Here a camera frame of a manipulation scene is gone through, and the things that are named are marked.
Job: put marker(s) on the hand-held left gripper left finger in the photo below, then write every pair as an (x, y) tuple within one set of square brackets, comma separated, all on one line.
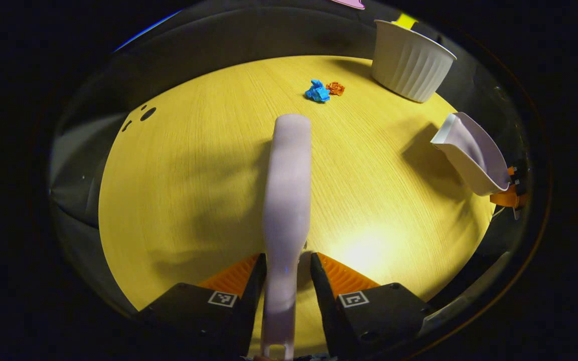
[(254, 296)]

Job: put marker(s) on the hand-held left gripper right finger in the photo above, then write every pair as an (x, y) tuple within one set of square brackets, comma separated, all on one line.
[(325, 306)]

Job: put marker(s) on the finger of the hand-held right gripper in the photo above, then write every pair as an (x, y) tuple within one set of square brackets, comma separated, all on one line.
[(504, 199), (518, 178)]

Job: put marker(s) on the pale pink dustpan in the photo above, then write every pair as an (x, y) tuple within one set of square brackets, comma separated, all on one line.
[(474, 155)]

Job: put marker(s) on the small pale pink broom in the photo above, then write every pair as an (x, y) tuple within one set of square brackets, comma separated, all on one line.
[(286, 200)]

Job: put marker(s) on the white ribbed garbage bin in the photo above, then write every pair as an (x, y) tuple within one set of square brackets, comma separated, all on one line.
[(409, 65)]

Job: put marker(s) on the orange paper ball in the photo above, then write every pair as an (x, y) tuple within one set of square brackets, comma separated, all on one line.
[(335, 88)]

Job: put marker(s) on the blue paper ball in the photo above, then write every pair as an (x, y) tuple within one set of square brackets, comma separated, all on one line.
[(317, 93)]

